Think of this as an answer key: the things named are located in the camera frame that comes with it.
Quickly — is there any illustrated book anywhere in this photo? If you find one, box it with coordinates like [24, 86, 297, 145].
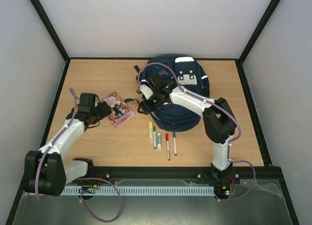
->
[101, 92, 135, 128]

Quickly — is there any navy blue student backpack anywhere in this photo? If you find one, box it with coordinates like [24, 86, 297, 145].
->
[134, 54, 210, 132]

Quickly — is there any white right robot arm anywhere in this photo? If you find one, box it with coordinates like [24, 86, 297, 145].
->
[138, 74, 238, 182]

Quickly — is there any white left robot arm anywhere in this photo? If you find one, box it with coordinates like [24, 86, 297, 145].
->
[23, 93, 112, 200]

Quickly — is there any yellow highlighter pen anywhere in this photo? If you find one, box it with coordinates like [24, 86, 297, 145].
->
[148, 121, 154, 142]

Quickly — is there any green marker pen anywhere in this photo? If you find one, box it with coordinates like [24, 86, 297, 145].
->
[153, 126, 157, 149]

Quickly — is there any white glue stick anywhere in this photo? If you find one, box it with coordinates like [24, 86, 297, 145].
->
[157, 132, 162, 149]

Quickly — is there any red marker pen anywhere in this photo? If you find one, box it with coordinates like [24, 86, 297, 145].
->
[165, 133, 171, 161]

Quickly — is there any purple marker pen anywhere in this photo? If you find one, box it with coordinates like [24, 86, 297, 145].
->
[173, 132, 177, 156]

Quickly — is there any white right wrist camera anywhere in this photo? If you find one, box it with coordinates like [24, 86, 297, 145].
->
[139, 84, 154, 99]

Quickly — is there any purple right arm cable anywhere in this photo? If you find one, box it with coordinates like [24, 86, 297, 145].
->
[136, 62, 256, 203]

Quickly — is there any light blue cable duct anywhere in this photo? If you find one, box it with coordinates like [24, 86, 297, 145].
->
[61, 186, 215, 196]

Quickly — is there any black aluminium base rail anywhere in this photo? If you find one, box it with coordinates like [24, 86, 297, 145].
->
[24, 165, 283, 186]

